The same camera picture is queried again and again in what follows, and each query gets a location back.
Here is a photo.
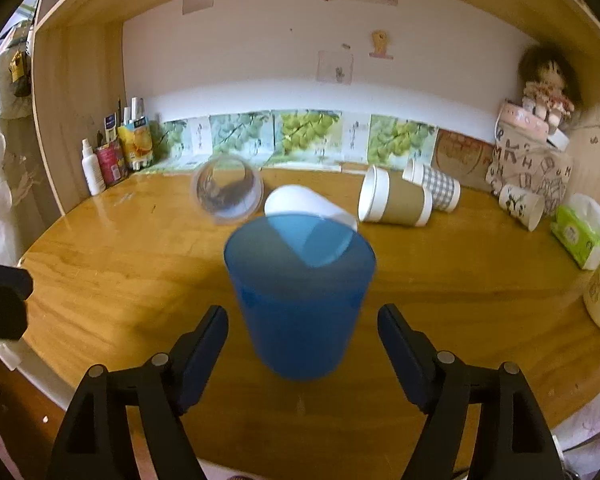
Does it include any red can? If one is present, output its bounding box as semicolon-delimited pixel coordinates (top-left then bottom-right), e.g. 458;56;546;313
96;140;129;186

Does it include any checked paper cup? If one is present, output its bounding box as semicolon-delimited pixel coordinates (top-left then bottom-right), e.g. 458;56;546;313
402;159;462;213

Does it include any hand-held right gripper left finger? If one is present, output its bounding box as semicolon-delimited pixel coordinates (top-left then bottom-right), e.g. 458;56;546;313
47;305;229;480

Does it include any white spray bottle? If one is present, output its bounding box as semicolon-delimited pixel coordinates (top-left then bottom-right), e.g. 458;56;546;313
81;139;107;196

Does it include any brown-haired rag doll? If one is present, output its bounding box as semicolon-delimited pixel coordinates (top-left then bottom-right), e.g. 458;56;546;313
517;44;581;128

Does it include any yellow bear sticker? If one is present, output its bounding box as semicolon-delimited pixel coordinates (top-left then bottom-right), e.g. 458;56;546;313
369;30;395;60

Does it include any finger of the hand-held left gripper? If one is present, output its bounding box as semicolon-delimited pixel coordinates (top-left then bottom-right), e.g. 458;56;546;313
0;260;34;342

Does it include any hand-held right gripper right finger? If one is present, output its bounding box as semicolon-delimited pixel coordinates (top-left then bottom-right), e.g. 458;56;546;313
377;303;566;480

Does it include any pink round box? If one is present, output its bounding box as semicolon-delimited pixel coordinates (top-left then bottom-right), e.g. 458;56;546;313
495;101;571;151

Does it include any green tissue pack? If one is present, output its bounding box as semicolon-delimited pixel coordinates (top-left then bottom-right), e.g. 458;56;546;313
551;192;600;271

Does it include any plain white cup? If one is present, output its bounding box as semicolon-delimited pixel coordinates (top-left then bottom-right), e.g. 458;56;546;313
264;185;359;233

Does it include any white hanging cloth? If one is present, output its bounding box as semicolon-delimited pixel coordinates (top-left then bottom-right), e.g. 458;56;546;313
0;50;46;261

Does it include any grape print card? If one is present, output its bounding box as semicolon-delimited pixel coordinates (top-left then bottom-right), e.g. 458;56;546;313
369;114;437;162
275;110;342;166
152;120;188;161
209;112;273;157

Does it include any blue plastic cup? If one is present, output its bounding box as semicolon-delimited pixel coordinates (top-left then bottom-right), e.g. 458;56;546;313
223;213;377;381

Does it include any brown sleeve paper cup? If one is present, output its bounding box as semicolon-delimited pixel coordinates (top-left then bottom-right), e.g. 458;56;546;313
357;164;433;229

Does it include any pale paper note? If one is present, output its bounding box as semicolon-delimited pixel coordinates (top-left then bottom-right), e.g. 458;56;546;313
316;50;355;83

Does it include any brown cardboard sheet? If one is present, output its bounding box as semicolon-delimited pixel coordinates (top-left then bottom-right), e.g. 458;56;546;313
432;130;496;192

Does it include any yellow drink carton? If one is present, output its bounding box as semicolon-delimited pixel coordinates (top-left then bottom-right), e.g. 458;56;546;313
117;117;156;171

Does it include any letter print bag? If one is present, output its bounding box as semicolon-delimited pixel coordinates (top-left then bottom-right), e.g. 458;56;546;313
485;127;573;216

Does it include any clear plastic cup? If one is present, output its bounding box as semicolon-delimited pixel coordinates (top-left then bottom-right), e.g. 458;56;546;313
191;155;265;226

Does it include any white printed paper cup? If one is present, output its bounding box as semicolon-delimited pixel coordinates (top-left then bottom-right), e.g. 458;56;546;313
498;184;545;232

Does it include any wooden desk hutch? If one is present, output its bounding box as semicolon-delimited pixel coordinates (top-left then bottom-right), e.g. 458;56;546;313
32;0;600;221

